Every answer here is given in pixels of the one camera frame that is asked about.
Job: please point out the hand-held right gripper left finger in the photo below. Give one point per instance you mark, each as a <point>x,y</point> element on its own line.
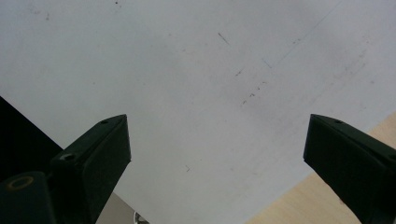
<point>99,155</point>

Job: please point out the shiny metal piece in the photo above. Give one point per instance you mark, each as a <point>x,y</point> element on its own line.
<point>138,219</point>

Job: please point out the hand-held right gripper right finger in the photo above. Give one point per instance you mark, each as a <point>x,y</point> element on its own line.
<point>351,158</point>

